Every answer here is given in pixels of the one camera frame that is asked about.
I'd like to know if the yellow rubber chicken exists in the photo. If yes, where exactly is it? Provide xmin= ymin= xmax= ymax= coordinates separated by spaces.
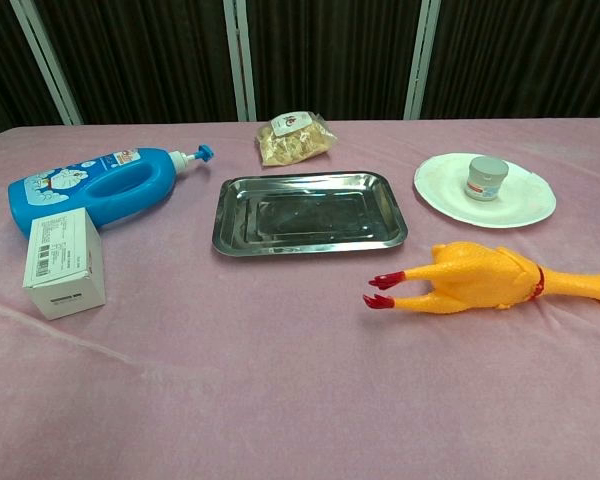
xmin=362 ymin=239 xmax=600 ymax=317

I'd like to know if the stainless steel tray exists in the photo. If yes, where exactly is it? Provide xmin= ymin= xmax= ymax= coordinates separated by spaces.
xmin=210 ymin=170 xmax=410 ymax=258

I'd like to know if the pink tablecloth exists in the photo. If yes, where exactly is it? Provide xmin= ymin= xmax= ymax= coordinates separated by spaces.
xmin=0 ymin=117 xmax=600 ymax=480

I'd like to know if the clear bag of snacks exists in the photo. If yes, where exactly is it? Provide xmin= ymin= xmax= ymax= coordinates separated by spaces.
xmin=254 ymin=111 xmax=340 ymax=168

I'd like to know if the white paper plate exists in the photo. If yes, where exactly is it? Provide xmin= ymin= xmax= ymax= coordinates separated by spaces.
xmin=412 ymin=152 xmax=558 ymax=230

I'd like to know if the blue pump detergent bottle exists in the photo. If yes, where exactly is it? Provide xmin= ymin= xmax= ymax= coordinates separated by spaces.
xmin=7 ymin=143 xmax=216 ymax=241

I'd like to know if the black pleated curtain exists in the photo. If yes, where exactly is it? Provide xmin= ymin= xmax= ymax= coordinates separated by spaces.
xmin=0 ymin=0 xmax=600 ymax=144

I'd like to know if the small white grey-lidded jar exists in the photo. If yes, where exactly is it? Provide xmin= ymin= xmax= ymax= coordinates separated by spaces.
xmin=462 ymin=155 xmax=510 ymax=202

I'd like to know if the white cardboard box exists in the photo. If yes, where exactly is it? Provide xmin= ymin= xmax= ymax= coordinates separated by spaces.
xmin=21 ymin=207 xmax=107 ymax=321

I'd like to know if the grey aluminium frame post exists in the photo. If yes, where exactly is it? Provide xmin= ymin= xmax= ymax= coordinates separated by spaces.
xmin=222 ymin=0 xmax=258 ymax=123
xmin=12 ymin=0 xmax=85 ymax=126
xmin=402 ymin=0 xmax=442 ymax=121

